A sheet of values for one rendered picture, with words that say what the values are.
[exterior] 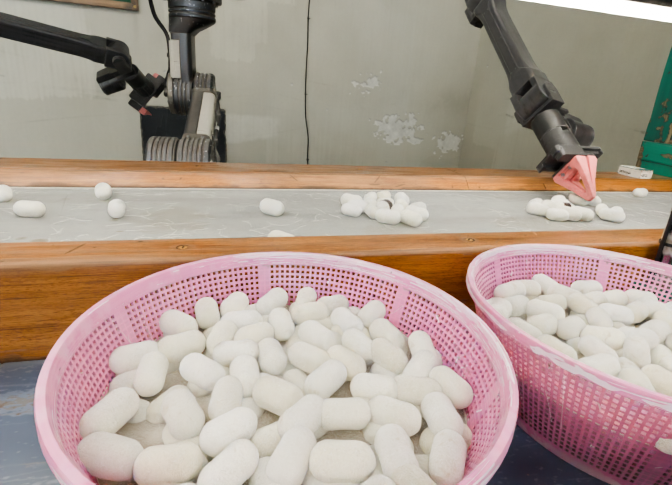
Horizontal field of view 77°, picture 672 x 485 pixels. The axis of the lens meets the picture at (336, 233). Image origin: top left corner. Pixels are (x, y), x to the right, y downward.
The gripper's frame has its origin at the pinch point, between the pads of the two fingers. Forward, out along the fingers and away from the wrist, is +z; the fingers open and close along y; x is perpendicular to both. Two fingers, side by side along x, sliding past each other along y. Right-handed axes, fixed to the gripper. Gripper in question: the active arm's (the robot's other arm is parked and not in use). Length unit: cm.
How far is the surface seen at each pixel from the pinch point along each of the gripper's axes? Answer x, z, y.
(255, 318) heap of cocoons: -16, 26, -61
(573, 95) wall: 61, -116, 109
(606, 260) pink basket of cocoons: -15.6, 21.8, -23.8
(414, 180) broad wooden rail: 9.2, -10.3, -27.7
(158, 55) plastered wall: 99, -169, -95
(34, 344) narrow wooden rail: -8, 24, -79
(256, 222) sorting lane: -1, 7, -59
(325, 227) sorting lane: -3, 9, -50
